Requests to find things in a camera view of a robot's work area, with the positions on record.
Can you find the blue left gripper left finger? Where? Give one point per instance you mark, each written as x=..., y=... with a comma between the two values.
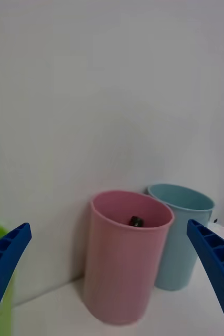
x=1, y=262

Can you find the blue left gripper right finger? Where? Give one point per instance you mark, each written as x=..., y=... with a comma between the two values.
x=222, y=265

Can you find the dark bottle with black cap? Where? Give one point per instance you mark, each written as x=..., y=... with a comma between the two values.
x=136, y=221

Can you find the pale blue plastic bin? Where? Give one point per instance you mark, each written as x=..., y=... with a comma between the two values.
x=180, y=257

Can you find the pink plastic bin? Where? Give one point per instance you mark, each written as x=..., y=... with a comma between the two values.
x=122, y=267

